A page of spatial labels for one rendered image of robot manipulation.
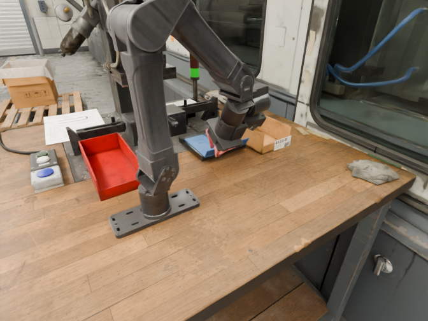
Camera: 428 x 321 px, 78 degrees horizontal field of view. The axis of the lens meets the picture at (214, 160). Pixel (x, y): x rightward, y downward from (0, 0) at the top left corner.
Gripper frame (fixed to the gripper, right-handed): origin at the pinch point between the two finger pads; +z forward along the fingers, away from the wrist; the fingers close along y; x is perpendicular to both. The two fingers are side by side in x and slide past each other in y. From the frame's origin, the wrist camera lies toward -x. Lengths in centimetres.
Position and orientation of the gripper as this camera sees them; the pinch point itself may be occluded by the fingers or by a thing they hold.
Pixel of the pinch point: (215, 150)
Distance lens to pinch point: 78.4
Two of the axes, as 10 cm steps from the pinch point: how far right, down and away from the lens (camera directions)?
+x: -8.6, 2.5, -4.5
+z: -2.6, 5.3, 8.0
